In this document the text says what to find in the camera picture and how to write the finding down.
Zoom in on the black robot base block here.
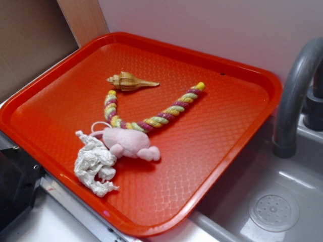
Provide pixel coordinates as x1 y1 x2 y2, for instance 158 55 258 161
1 146 43 235

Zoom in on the pink plush bunny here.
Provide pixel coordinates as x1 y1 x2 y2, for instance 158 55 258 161
90 123 161 161

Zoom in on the tan striped seashell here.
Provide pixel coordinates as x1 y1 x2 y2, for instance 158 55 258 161
106 72 159 91

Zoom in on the crumpled white paper towel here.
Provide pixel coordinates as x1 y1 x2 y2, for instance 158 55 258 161
74 131 119 198

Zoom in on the red plastic tray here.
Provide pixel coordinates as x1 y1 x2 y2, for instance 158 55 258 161
1 33 282 237

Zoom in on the grey toy sink faucet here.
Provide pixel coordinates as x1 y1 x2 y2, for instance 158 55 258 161
272 37 322 158

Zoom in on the grey plastic sink basin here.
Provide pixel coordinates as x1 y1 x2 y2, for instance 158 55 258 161
189 114 323 242

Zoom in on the brown cardboard panel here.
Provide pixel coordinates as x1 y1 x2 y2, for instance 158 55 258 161
1 1 109 101

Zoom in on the multicolour twisted rope toy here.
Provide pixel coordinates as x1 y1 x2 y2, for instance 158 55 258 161
104 82 205 134

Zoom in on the dark grey faucet handle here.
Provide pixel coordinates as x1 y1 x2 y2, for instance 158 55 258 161
303 64 322 131

